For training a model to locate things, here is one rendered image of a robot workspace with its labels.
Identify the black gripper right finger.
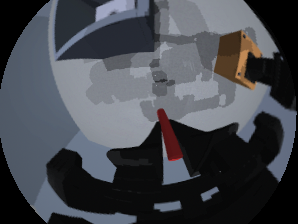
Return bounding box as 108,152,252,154
169,120,239,177

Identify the red peg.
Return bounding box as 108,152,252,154
157,108,184,161

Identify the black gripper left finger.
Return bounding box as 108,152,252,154
106,121,164,184

